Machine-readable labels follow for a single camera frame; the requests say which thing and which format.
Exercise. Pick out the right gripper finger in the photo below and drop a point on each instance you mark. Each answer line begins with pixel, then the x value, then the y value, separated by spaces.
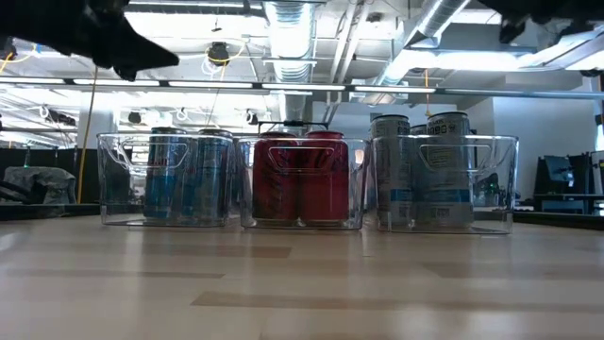
pixel 510 29

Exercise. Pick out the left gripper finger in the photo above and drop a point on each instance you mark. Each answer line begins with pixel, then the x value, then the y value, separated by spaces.
pixel 132 54

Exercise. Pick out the clear plastic bin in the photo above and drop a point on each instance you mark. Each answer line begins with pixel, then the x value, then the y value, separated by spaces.
pixel 495 198
pixel 118 189
pixel 358 198

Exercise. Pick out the white Celsius can black lid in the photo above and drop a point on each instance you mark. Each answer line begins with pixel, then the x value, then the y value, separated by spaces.
pixel 448 179
pixel 391 179
pixel 418 129

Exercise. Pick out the red cola can black script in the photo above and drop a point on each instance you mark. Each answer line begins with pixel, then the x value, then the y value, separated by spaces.
pixel 276 184

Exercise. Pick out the red cola can white script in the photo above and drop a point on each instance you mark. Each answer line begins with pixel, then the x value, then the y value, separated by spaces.
pixel 325 184

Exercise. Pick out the long ceiling strip light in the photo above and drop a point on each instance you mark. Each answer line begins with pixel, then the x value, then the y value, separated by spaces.
pixel 396 89
pixel 212 84
pixel 302 87

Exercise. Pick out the grey covered machine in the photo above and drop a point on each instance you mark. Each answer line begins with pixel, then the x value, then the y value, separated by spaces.
pixel 38 184

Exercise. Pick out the black background workstation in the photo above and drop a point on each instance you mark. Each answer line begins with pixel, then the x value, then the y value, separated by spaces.
pixel 566 184

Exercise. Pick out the silver ventilation duct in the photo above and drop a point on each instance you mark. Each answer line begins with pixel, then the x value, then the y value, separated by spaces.
pixel 424 28
pixel 292 28

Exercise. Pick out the black ceiling camera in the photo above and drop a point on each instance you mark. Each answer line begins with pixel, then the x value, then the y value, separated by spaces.
pixel 218 53

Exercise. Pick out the black background rack frame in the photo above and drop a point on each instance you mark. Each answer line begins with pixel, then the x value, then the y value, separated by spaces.
pixel 292 124

